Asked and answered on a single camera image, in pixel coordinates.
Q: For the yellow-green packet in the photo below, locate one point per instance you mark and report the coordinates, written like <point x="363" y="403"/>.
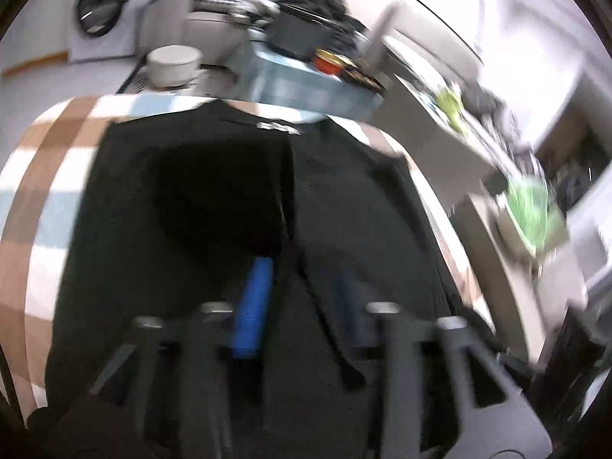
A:
<point x="449" y="103"/>

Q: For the dark tray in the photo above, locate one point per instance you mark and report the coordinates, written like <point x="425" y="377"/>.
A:
<point x="363" y="79"/>

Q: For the grey bed headboard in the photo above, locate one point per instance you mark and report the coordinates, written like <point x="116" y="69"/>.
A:
<point x="430" y="153"/>

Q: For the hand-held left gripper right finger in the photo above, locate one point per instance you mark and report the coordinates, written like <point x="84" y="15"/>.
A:
<point x="351" y="311"/>

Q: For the black clothes pile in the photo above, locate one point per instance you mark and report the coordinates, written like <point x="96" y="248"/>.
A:
<point x="315" y="0"/>

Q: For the black knit sweater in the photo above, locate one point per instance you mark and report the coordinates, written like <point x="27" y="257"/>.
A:
<point x="191" y="201"/>

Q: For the checked blanket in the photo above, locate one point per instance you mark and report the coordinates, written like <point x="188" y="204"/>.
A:
<point x="48" y="177"/>

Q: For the green plastic bag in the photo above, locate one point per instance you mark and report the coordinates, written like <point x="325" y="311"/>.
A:
<point x="530" y="210"/>

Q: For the white round container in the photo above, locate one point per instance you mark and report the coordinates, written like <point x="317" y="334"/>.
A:
<point x="173" y="64"/>

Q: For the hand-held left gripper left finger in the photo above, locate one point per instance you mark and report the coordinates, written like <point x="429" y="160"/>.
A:
<point x="251" y="306"/>

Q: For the grey upright board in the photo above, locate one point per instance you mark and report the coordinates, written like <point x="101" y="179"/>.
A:
<point x="382" y="38"/>

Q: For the red bowl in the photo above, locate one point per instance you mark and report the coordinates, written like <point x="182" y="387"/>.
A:
<point x="325" y="63"/>

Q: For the teal bed sheet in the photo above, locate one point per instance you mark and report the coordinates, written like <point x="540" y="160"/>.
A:
<point x="287" y="88"/>

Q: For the white washing machine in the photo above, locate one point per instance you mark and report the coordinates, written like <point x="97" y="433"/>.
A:
<point x="103" y="5"/>

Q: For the dark open shelf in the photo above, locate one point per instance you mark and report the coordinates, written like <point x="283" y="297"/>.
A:
<point x="573" y="167"/>

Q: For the black storage box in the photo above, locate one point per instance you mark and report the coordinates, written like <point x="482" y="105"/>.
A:
<point x="296" y="33"/>

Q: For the white box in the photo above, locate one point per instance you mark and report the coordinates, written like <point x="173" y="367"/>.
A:
<point x="511" y="234"/>

